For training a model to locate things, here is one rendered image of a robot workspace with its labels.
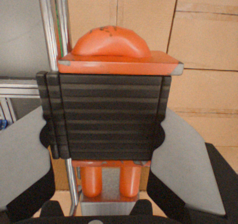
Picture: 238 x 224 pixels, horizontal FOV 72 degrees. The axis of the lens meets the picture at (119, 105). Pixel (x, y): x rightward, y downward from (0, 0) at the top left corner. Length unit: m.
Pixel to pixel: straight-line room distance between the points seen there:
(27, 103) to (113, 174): 1.07
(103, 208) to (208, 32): 0.67
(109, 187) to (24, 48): 1.23
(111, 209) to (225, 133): 0.85
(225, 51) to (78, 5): 0.57
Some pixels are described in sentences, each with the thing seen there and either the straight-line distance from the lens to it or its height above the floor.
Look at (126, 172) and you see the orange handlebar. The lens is 0.17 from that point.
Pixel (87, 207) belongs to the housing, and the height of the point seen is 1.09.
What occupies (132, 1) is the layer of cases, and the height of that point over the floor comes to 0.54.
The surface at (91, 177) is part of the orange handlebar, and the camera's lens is 0.17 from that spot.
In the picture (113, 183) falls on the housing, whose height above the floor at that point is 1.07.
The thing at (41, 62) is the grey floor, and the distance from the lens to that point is 1.32.
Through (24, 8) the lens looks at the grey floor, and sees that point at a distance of 1.31.
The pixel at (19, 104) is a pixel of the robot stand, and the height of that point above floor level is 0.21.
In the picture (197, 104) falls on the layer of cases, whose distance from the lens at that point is 0.82.
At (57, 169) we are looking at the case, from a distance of 0.49.
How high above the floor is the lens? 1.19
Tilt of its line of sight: 63 degrees down
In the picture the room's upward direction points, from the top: 176 degrees clockwise
